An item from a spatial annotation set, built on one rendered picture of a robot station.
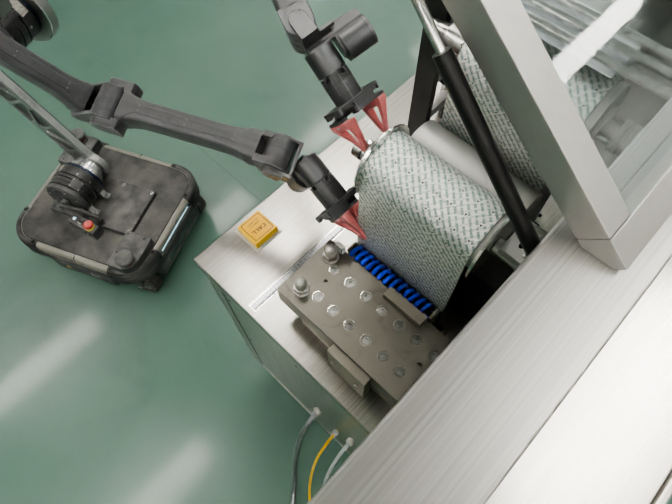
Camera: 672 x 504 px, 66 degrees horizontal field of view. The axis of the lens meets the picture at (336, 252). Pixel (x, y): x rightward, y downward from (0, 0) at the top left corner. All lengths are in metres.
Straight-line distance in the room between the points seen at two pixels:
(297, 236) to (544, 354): 0.95
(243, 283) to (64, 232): 1.21
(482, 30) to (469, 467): 0.28
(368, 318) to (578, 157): 0.71
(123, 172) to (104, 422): 1.00
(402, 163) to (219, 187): 1.70
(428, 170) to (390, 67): 2.08
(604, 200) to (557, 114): 0.07
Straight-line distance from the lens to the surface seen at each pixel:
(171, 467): 2.12
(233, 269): 1.26
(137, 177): 2.34
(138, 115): 1.15
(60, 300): 2.48
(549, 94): 0.39
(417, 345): 1.04
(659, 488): 0.66
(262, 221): 1.28
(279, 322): 1.19
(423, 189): 0.87
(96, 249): 2.22
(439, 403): 0.37
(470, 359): 0.39
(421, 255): 0.95
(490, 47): 0.38
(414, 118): 1.31
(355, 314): 1.05
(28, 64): 1.22
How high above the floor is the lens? 2.02
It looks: 63 degrees down
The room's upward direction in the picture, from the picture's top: 2 degrees counter-clockwise
